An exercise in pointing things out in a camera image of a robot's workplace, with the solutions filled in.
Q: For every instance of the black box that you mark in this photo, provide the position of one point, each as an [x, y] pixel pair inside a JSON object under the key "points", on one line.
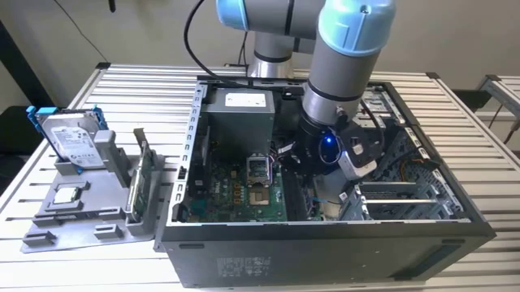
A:
{"points": [[471, 100]]}

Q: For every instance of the grey metal drive cage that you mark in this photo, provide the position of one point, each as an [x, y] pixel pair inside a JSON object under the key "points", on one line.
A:
{"points": [[380, 105]]}

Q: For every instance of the hard disk in blue carrier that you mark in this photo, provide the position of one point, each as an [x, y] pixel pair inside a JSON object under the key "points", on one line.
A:
{"points": [[67, 138]]}

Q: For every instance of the green graphics card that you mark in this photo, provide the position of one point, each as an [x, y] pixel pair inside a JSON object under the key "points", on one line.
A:
{"points": [[144, 182]]}

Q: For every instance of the grey power supply unit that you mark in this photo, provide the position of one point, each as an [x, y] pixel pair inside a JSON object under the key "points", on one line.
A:
{"points": [[239, 130]]}

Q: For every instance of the grey parts rack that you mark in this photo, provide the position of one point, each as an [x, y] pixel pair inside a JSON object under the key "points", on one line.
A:
{"points": [[102, 188]]}

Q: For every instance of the black PC case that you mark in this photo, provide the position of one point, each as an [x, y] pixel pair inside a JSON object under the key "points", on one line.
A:
{"points": [[305, 258]]}

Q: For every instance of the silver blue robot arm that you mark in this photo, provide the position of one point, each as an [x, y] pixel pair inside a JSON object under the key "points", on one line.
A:
{"points": [[345, 61]]}

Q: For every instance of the grey metal disk bay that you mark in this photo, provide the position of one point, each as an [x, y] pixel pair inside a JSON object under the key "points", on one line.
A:
{"points": [[400, 201]]}

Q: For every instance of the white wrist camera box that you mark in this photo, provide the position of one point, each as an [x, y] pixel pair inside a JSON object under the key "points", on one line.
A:
{"points": [[357, 165]]}

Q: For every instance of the metal slat side table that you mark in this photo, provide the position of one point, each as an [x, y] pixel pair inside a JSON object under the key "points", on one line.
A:
{"points": [[508, 88]]}

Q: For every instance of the green motherboard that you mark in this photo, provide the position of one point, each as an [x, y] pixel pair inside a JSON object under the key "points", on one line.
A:
{"points": [[223, 173]]}

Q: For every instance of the silver CPU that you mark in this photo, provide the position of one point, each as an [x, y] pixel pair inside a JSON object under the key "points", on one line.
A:
{"points": [[65, 196]]}

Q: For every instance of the metal locking lever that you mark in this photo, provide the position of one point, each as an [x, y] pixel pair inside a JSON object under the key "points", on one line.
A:
{"points": [[271, 171]]}

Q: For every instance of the black RAM slot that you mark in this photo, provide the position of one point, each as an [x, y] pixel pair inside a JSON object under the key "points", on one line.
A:
{"points": [[291, 211], [286, 200], [302, 213]]}

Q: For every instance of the CPU socket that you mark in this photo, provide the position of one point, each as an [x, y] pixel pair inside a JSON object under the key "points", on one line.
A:
{"points": [[259, 197]]}

